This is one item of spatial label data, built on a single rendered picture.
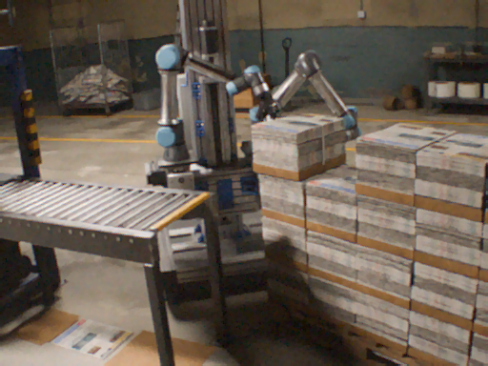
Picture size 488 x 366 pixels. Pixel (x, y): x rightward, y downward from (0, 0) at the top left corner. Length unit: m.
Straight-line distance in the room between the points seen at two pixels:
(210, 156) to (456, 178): 1.62
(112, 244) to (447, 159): 1.33
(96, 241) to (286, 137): 0.95
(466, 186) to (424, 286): 0.48
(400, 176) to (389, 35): 6.97
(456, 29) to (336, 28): 1.93
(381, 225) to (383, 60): 6.94
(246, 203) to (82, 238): 1.19
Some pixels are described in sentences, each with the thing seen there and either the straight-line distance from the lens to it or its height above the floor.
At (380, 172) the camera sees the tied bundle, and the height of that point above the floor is 0.94.
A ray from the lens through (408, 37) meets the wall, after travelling 9.03.
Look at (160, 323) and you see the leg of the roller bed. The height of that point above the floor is 0.41.
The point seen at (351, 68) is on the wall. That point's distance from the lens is 9.26.
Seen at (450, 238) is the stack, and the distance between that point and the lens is 2.16.
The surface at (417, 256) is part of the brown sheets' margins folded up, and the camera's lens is 2.26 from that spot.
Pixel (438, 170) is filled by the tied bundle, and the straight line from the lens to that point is 2.10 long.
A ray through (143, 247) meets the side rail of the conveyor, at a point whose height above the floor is 0.75.
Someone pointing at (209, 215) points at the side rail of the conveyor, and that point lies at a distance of 2.57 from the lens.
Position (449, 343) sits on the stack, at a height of 0.28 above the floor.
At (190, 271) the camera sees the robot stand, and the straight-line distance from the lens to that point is 3.21.
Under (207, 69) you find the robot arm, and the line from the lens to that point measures 3.00.
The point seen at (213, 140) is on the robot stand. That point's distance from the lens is 3.22.
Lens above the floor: 1.59
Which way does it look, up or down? 17 degrees down
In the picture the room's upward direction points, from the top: 4 degrees counter-clockwise
